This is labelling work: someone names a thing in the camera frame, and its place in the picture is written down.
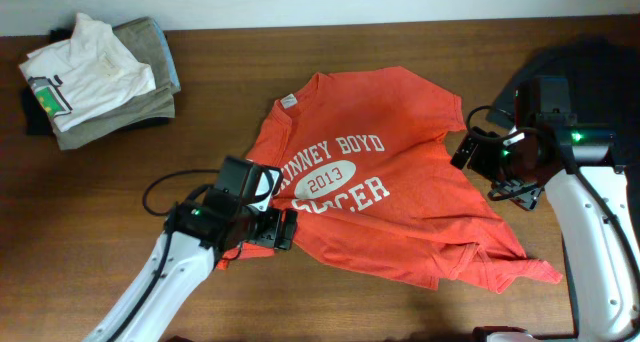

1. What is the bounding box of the red orange t-shirt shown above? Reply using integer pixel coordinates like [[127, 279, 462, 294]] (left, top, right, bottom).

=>
[[247, 67, 562, 293]]

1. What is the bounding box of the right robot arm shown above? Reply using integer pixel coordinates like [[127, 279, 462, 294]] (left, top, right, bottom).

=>
[[451, 76, 639, 341]]

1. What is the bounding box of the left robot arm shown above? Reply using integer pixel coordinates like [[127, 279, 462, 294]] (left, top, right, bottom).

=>
[[86, 156, 297, 342]]

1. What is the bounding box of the dark navy garment pile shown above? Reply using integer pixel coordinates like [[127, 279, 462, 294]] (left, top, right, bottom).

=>
[[486, 37, 639, 236]]

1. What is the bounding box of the light blue folded garment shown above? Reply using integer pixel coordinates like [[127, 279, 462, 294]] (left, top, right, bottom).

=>
[[151, 19, 181, 94]]

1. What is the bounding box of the olive folded garment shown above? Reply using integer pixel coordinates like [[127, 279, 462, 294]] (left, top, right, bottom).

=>
[[20, 13, 180, 150]]

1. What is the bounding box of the black folded garment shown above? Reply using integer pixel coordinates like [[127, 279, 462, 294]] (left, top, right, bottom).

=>
[[20, 27, 170, 137]]

